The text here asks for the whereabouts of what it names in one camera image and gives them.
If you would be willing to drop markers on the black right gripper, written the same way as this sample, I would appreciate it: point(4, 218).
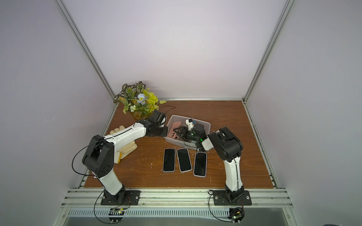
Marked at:
point(183, 133)

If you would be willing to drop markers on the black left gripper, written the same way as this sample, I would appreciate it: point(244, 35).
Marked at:
point(166, 132)

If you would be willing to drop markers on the clear plastic storage box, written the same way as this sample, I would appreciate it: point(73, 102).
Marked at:
point(178, 121)

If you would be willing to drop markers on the beige cased phone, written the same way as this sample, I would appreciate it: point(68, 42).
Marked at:
point(184, 160)

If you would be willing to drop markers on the white phone black screen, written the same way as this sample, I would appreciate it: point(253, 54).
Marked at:
point(200, 164)

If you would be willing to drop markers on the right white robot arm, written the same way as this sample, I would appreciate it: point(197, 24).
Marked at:
point(228, 148)

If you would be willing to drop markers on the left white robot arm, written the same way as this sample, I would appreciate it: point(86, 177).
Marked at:
point(99, 157)

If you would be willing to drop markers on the amber transparent plastic vase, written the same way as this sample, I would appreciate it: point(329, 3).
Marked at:
point(140, 115)

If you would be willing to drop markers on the artificial green leafy plant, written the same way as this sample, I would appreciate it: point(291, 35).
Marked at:
point(137, 97)

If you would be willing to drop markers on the white work glove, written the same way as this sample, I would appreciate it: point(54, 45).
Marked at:
point(117, 157)

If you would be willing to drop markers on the left controller board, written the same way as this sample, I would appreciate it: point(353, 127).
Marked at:
point(115, 215)

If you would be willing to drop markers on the controller board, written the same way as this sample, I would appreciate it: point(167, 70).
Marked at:
point(115, 215)
point(236, 215)

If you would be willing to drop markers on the right controller board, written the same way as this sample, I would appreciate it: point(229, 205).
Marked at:
point(236, 215)

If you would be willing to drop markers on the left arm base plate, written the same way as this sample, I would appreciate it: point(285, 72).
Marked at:
point(123, 197)

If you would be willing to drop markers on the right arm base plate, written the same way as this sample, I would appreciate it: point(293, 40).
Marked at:
point(224, 198)

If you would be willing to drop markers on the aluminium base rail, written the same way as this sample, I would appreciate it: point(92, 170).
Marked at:
point(172, 203)

